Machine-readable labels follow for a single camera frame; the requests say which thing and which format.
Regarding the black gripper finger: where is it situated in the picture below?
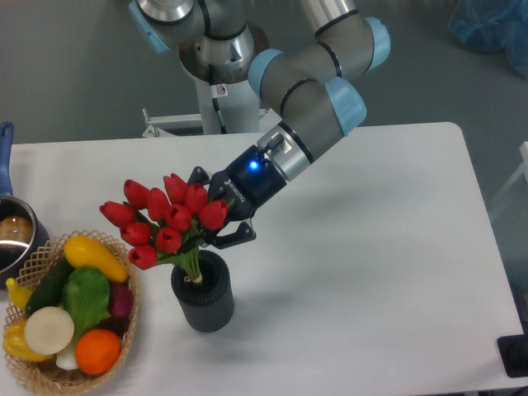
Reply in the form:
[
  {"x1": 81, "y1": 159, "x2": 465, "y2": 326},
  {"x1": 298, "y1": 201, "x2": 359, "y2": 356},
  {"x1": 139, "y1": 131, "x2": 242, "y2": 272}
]
[
  {"x1": 187, "y1": 166, "x2": 213, "y2": 191},
  {"x1": 202, "y1": 220, "x2": 257, "y2": 249}
]

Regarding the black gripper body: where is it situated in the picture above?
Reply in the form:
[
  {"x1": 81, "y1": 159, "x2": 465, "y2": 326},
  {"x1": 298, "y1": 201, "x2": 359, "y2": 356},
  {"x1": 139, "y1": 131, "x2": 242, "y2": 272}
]
[{"x1": 208, "y1": 145, "x2": 286, "y2": 223}]

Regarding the red tulip bouquet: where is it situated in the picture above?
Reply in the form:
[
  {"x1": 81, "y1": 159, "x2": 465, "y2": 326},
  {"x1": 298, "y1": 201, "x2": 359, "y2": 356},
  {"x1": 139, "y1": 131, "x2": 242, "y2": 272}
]
[{"x1": 100, "y1": 173, "x2": 233, "y2": 285}]

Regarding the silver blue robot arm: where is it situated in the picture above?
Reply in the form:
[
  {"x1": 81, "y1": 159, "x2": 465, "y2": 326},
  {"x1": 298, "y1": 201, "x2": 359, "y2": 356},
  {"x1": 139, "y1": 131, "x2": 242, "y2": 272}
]
[{"x1": 129, "y1": 1, "x2": 390, "y2": 250}]

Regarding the dark grey ribbed vase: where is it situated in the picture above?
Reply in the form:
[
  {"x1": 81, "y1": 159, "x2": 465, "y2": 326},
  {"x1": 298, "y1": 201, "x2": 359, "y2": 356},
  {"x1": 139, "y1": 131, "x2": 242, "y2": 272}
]
[{"x1": 171, "y1": 250, "x2": 234, "y2": 332}]

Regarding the yellow squash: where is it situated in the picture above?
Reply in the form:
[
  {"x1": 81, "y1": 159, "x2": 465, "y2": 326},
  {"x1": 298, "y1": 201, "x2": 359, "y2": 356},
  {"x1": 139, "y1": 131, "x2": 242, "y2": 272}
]
[{"x1": 63, "y1": 235, "x2": 129, "y2": 283}]

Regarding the green lettuce leaf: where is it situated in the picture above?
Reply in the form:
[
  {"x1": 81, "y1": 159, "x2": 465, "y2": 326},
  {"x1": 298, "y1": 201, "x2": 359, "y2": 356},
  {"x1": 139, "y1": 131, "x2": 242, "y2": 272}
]
[{"x1": 62, "y1": 266, "x2": 110, "y2": 342}]

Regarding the orange fruit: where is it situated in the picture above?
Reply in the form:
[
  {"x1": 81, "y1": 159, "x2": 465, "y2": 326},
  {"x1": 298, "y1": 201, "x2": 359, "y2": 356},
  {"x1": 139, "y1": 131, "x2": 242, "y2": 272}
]
[{"x1": 75, "y1": 328, "x2": 120, "y2": 375}]

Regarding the green cucumber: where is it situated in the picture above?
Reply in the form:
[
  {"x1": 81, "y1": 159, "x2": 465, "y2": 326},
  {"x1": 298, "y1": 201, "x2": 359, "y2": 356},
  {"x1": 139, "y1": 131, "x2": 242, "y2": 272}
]
[{"x1": 25, "y1": 257, "x2": 73, "y2": 317}]

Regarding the white round onion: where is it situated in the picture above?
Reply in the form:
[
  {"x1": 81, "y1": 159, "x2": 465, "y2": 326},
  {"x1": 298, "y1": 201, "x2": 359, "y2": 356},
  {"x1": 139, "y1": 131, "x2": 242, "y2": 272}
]
[{"x1": 24, "y1": 306, "x2": 74, "y2": 355}]

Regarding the yellow bell pepper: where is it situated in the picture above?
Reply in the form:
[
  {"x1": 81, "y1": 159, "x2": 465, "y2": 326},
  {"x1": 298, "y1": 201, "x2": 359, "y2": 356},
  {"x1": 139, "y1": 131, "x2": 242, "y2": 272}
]
[{"x1": 3, "y1": 320, "x2": 54, "y2": 362}]

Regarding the blue plastic bag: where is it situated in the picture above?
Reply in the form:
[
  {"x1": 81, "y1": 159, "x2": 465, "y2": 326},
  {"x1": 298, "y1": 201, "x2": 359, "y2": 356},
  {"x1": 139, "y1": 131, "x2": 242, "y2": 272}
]
[{"x1": 448, "y1": 1, "x2": 527, "y2": 78}]

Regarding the black device at table edge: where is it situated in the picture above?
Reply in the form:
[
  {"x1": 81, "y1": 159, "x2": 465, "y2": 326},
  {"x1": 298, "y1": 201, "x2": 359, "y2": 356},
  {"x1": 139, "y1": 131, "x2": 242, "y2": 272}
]
[{"x1": 497, "y1": 334, "x2": 527, "y2": 378}]

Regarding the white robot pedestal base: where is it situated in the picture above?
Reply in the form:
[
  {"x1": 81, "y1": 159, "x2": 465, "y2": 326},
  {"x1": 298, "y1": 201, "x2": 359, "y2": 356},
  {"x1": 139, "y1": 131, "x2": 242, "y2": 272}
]
[{"x1": 142, "y1": 79, "x2": 280, "y2": 138}]

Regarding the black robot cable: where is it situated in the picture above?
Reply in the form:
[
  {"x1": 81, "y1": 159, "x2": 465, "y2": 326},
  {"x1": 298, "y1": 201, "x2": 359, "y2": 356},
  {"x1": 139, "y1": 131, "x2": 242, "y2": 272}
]
[{"x1": 207, "y1": 64, "x2": 228, "y2": 134}]

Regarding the blue handled saucepan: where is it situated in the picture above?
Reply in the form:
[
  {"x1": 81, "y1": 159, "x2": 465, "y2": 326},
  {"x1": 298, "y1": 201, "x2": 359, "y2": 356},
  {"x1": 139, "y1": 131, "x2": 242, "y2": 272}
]
[{"x1": 1, "y1": 121, "x2": 49, "y2": 290}]

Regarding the white frame at right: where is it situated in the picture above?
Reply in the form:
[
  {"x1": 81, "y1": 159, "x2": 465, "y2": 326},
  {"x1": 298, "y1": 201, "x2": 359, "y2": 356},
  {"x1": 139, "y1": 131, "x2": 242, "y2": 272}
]
[{"x1": 488, "y1": 141, "x2": 527, "y2": 222}]

